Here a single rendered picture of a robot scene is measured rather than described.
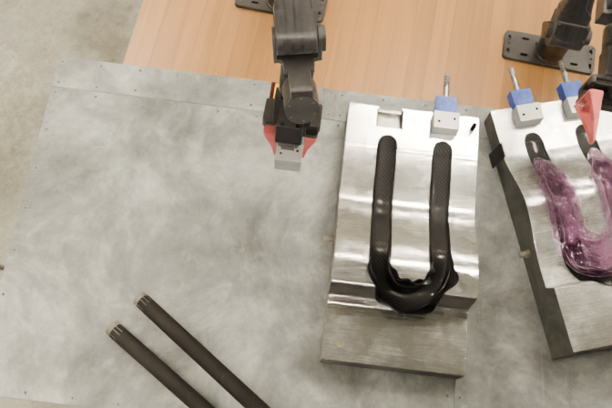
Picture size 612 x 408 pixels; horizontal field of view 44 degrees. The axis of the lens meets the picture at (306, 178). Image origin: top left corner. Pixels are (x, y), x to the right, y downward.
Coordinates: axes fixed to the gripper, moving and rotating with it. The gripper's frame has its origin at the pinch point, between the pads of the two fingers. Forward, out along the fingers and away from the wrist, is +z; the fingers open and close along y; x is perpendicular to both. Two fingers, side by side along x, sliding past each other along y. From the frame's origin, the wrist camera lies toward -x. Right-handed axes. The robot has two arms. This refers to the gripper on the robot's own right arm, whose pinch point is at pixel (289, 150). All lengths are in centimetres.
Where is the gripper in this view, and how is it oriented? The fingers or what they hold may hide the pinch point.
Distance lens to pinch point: 138.6
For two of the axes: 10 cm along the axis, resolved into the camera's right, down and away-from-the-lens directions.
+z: -0.9, 7.2, 6.9
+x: 0.8, -6.8, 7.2
